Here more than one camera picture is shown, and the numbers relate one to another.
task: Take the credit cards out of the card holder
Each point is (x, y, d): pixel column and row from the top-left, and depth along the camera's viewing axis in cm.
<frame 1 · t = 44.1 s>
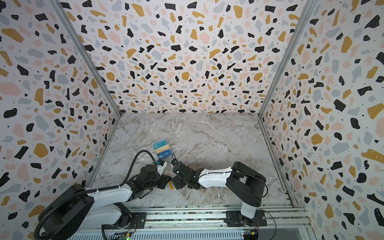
left hand: (173, 176, 85), fingers closed
right hand: (176, 175, 86), fingers open
teal VIP card in stand: (160, 144, 98), point 6 cm above the table
gold card in stand: (163, 148, 97), point 5 cm above the table
blue VIP card in stand: (165, 154, 97), point 3 cm above the table

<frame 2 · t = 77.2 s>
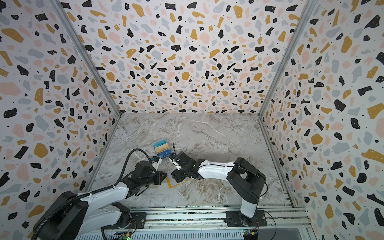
left hand: (169, 173, 86), fingers closed
right hand: (175, 170, 86), fingers open
the named things where they were.

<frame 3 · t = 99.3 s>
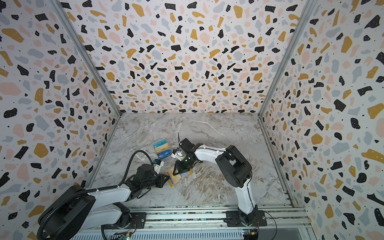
left hand: (171, 176, 86), fingers closed
right hand: (173, 171, 85), fingers open
gold card from holder: (174, 178, 88), point 3 cm above the table
the other named things where they were.

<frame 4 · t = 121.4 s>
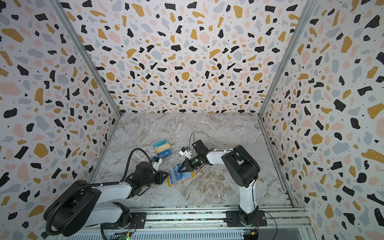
left hand: (170, 172, 87), fingers closed
right hand: (178, 169, 85), fingers closed
blue VIP card from holder: (175, 176, 89), point 2 cm above the table
